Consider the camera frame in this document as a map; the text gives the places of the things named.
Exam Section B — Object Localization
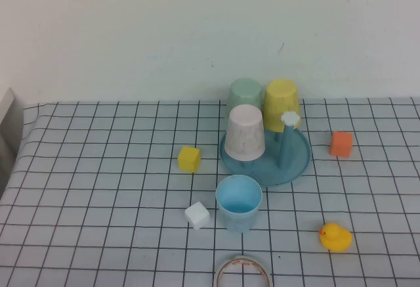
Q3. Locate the light blue plastic cup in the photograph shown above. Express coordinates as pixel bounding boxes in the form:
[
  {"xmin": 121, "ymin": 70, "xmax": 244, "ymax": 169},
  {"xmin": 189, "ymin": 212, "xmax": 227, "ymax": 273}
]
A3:
[{"xmin": 215, "ymin": 174, "xmax": 263, "ymax": 234}]

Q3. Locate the pale pink plastic cup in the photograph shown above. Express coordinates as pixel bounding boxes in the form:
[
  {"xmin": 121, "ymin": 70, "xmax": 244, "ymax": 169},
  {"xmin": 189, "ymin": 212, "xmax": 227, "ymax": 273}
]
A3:
[{"xmin": 224, "ymin": 104, "xmax": 266, "ymax": 162}]

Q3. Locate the mint green plastic cup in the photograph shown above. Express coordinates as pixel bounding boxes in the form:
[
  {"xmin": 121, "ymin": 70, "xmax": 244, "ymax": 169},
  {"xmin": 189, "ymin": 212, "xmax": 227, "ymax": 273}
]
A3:
[{"xmin": 226, "ymin": 77, "xmax": 263, "ymax": 120}]

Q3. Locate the blue cup stand tray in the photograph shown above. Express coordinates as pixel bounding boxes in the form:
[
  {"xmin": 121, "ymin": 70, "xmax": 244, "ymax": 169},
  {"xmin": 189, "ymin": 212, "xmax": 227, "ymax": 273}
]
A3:
[{"xmin": 219, "ymin": 111, "xmax": 312, "ymax": 188}]

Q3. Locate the yellow plastic cup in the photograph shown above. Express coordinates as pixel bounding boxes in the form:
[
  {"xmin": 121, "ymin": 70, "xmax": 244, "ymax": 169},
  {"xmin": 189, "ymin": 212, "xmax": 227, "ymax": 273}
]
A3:
[{"xmin": 263, "ymin": 77, "xmax": 301, "ymax": 133}]

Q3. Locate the yellow cube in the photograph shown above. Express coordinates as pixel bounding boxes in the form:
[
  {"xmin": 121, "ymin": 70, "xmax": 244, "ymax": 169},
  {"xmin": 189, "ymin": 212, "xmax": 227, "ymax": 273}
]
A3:
[{"xmin": 177, "ymin": 145, "xmax": 201, "ymax": 173}]

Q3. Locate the white cube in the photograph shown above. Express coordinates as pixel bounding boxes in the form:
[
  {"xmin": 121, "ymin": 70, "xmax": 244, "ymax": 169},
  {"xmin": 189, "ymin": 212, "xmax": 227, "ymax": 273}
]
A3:
[{"xmin": 184, "ymin": 201, "xmax": 211, "ymax": 231}]

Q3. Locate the grey checkered tablecloth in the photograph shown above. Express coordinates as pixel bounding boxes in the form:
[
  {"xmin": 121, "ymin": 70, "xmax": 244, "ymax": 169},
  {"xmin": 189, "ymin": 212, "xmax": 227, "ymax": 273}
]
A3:
[{"xmin": 0, "ymin": 96, "xmax": 420, "ymax": 287}]

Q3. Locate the orange cube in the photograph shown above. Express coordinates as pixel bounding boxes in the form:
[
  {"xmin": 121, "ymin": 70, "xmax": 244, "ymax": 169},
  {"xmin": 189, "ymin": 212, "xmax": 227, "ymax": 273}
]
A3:
[{"xmin": 329, "ymin": 131, "xmax": 354, "ymax": 159}]

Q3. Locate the clear tape roll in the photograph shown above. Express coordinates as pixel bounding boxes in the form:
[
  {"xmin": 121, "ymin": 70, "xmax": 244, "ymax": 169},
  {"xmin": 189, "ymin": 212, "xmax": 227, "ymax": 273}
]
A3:
[{"xmin": 213, "ymin": 255, "xmax": 272, "ymax": 287}]

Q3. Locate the yellow rubber duck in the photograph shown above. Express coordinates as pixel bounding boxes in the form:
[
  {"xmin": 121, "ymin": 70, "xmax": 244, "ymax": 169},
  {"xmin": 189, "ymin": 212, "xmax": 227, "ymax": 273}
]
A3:
[{"xmin": 318, "ymin": 223, "xmax": 353, "ymax": 253}]

